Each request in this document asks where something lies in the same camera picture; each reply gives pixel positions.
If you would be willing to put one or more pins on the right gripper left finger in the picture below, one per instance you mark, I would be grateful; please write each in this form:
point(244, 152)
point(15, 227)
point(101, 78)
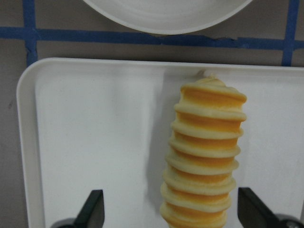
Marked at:
point(92, 214)

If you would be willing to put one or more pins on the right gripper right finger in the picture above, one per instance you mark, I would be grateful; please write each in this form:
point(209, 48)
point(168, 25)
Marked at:
point(252, 211)

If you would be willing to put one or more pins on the spiral bread roll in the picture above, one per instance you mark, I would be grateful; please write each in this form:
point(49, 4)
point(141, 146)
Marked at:
point(198, 179)

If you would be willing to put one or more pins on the cream round plate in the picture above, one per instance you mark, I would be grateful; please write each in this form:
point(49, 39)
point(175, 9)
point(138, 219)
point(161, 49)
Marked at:
point(168, 17)

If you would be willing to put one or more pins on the white rectangular tray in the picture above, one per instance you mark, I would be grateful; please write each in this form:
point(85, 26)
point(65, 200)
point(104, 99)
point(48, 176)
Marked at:
point(88, 124)

